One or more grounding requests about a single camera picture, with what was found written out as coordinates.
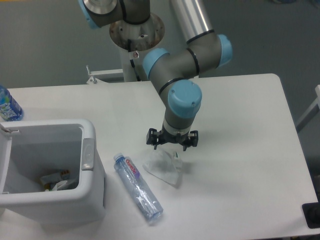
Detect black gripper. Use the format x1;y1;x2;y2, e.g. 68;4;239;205
146;128;199;151

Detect white plastic wrapper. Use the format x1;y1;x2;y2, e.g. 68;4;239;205
142;147;183;187

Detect clear plastic bottle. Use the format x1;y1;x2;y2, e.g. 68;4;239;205
113;153;164;223

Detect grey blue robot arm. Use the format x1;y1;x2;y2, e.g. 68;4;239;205
79;0;233;149

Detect trash inside the can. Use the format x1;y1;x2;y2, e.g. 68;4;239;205
39;170;79;192

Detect white plastic trash can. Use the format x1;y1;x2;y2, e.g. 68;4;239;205
0;119;106;224

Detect black clamp at table edge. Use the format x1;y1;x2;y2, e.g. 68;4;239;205
302;202;320;229

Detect blue labelled water bottle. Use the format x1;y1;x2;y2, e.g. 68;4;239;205
0;85;24;122

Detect white pedestal base frame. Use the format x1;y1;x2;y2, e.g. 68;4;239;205
86;65;124;85

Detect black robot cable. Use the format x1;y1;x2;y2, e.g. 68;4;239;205
127;38;142;82

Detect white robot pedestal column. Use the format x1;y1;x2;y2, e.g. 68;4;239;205
109;13;165;82

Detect white frame at right edge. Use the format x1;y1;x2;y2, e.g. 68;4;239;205
295;85;320;133

